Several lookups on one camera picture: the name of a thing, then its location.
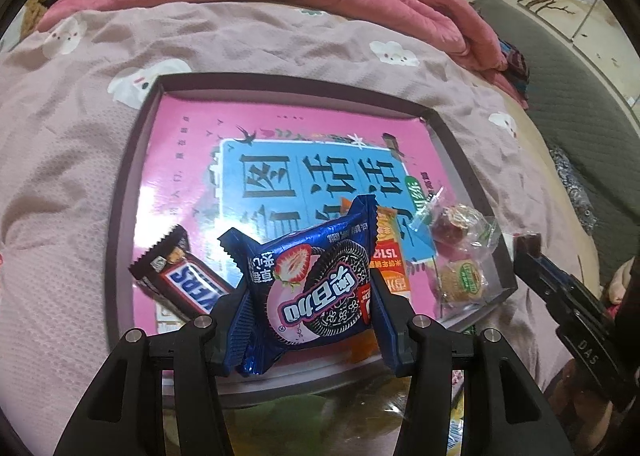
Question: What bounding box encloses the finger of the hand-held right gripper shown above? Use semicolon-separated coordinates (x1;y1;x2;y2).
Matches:
515;233;576;307

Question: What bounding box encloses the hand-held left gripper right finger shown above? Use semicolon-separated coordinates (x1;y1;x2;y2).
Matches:
370;273;576;456

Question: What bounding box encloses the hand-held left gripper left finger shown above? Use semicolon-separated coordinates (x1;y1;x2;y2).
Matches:
52;281;251;456

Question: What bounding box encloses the brown chocolate bar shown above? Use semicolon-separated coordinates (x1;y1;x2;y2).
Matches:
129;225;236;322

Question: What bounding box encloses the blue cookie packet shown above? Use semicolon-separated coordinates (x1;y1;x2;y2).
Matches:
217;193;381;377

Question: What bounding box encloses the yellow orange snack packet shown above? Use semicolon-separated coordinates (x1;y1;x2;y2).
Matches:
350;206;416;364

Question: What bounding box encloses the green label round cookie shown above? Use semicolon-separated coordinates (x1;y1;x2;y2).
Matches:
432;241;501;309

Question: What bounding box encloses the brown pastry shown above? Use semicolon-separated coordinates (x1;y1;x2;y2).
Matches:
410;186;501;249

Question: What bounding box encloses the green pastry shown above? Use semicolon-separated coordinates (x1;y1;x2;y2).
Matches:
225;386;401;456

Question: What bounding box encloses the dark shallow cardboard box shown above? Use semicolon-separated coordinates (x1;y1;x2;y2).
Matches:
105;72;518;397

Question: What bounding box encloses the blue floral cloth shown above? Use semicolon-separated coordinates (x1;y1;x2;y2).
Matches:
550;146;601;227

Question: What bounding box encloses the beige bed sheet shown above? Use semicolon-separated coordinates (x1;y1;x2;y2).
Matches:
500;81;601;277

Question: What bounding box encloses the pink and blue book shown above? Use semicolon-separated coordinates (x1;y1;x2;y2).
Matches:
132;91;496;332

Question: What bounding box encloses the grey padded headboard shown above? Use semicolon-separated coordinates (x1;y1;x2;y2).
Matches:
470;0;640;287

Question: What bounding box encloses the striped clothing pile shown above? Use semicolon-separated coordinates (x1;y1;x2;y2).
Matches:
497;38;531;109

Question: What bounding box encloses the lilac printed blanket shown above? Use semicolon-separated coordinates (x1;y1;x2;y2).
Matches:
0;1;591;456

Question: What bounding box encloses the brown knit cloth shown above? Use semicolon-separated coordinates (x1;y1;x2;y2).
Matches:
25;0;56;29

